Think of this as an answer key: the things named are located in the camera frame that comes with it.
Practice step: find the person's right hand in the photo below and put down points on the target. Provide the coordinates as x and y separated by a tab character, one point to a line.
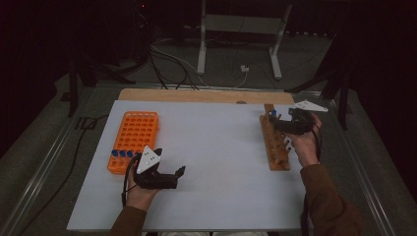
306	147

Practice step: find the black tripod stand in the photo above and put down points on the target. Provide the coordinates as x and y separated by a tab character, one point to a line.
72	85
342	98

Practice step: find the wooden test tube rack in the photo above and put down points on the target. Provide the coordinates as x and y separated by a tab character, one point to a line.
277	154

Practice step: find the white plug adapter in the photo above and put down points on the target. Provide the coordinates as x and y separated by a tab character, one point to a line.
244	68

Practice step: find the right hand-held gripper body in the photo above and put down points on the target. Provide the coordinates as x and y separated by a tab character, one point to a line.
300	126

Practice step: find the dark equipment rack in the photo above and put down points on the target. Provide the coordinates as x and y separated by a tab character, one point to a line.
142	29

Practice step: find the white metal stand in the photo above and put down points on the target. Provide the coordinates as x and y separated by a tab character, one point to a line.
242	24

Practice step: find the blue capped test tube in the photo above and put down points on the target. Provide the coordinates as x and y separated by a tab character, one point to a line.
122	153
273	113
130	153
114	153

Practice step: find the orange plastic tube rack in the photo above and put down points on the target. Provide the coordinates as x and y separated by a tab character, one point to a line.
134	131

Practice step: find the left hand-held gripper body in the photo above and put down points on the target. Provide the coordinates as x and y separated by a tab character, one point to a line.
147	162

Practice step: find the white board sheet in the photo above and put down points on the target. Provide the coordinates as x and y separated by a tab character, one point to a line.
213	164

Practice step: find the person's left hand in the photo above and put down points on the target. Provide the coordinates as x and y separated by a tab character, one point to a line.
137	196

